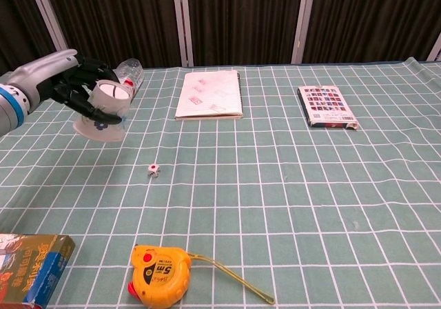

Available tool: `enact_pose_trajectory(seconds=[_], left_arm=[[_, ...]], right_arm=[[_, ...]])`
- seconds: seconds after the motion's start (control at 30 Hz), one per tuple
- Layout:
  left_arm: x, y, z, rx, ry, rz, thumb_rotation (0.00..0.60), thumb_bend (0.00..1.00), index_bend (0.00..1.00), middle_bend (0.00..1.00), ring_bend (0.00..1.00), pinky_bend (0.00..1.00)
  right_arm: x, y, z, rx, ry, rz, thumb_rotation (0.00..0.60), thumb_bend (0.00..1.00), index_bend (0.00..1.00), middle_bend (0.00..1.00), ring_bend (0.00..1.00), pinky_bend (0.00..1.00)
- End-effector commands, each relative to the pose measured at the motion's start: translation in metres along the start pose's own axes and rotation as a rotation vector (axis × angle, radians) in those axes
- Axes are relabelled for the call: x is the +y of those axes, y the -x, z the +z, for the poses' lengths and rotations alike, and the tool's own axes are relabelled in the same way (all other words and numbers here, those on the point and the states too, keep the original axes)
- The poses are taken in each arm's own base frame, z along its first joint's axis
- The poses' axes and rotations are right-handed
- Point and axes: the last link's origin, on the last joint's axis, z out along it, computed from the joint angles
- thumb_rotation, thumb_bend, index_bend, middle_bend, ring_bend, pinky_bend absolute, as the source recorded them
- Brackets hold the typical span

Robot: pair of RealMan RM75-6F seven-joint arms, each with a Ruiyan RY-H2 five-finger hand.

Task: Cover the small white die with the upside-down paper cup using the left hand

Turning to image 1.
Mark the dark pleated curtain panel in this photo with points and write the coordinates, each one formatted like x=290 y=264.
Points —
x=117 y=16
x=241 y=16
x=17 y=22
x=372 y=16

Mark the white spiral notebook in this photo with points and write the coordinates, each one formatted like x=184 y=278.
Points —
x=210 y=95

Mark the clear plastic water bottle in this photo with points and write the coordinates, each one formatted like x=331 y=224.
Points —
x=132 y=70

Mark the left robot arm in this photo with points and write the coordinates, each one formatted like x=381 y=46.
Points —
x=8 y=112

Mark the white paper cup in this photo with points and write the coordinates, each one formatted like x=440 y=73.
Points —
x=100 y=133

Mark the orange and blue snack box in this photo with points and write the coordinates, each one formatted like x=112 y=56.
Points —
x=31 y=271

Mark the card box with picture grid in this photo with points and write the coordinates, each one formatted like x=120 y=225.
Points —
x=325 y=105

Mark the grey partition frame post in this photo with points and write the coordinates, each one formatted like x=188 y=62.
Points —
x=48 y=16
x=182 y=22
x=303 y=22
x=435 y=48

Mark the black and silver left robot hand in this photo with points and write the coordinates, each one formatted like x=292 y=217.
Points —
x=44 y=72

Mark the green grid tablecloth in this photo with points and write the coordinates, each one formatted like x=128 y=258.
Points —
x=275 y=185

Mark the yellow tape measure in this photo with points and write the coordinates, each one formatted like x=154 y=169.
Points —
x=162 y=274

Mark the small white die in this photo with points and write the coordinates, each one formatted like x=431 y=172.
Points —
x=153 y=171

